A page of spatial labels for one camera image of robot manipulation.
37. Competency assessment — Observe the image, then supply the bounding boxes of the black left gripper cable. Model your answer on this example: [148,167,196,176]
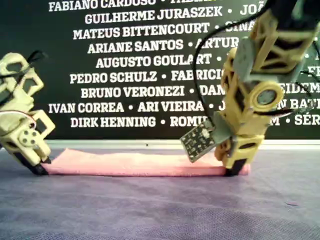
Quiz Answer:
[0,50,49,76]

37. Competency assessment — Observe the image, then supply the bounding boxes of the aluminium table frame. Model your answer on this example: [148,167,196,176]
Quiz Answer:
[46,139,320,151]

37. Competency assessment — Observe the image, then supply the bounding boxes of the white red left motor wire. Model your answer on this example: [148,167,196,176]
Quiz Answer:
[0,111,38,128]

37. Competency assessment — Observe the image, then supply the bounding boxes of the right gripper camera board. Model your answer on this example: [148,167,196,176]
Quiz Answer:
[180,112,237,163]

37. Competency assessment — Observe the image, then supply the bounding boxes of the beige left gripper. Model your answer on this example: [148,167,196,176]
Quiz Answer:
[0,52,56,176]

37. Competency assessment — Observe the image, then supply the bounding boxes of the pink square cloth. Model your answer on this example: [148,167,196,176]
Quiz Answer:
[46,148,251,178]

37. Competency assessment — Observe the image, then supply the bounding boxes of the black banner with white names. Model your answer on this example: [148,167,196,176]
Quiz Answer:
[0,0,320,141]

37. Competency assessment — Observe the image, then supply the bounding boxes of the purple fabric table mat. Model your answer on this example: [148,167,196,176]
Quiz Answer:
[0,147,320,240]

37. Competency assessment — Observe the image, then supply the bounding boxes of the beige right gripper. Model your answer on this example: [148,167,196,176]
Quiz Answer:
[214,48,286,177]

